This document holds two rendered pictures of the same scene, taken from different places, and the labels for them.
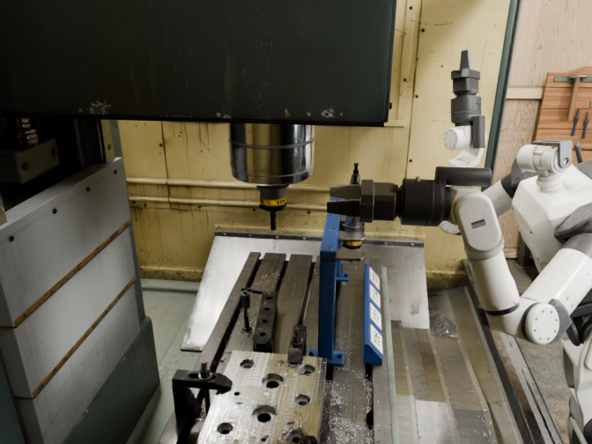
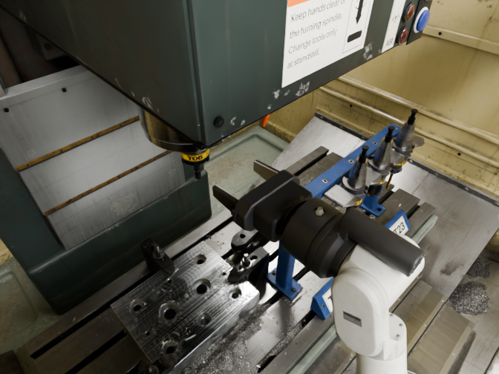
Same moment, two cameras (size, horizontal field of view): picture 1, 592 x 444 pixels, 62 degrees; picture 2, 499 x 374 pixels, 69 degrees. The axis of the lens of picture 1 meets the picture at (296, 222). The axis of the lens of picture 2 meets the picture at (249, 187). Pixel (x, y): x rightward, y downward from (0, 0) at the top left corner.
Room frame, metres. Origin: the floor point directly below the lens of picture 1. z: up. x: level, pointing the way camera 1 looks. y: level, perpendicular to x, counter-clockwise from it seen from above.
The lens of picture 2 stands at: (0.57, -0.35, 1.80)
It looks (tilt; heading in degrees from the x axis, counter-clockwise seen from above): 43 degrees down; 39
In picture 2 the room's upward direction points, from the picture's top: straight up
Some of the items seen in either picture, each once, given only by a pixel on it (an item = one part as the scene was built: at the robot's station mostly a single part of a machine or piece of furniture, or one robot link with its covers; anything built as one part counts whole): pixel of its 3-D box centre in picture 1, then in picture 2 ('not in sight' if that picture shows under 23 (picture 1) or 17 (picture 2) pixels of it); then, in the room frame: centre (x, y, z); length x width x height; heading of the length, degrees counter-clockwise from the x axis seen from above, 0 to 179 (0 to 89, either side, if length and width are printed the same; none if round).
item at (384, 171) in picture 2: not in sight; (379, 165); (1.33, -0.17, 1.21); 0.06 x 0.06 x 0.03
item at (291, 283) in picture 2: (326, 311); (286, 251); (1.06, -0.08, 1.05); 0.10 x 0.05 x 0.30; 83
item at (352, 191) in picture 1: (345, 190); (269, 172); (0.93, -0.10, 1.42); 0.06 x 0.02 x 0.03; 83
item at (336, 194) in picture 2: (351, 236); (341, 197); (1.16, -0.15, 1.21); 0.07 x 0.05 x 0.01; 83
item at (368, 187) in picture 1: (392, 200); (292, 215); (0.88, -0.18, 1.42); 0.13 x 0.12 x 0.10; 173
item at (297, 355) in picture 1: (297, 351); (248, 270); (1.00, 0.00, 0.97); 0.13 x 0.03 x 0.15; 173
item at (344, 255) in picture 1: (351, 255); not in sight; (1.06, -0.13, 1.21); 0.07 x 0.05 x 0.01; 83
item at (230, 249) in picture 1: (307, 307); (344, 214); (1.55, -0.04, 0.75); 0.89 x 0.70 x 0.26; 83
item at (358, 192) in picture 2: (352, 227); (355, 185); (1.22, -0.15, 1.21); 0.06 x 0.06 x 0.03
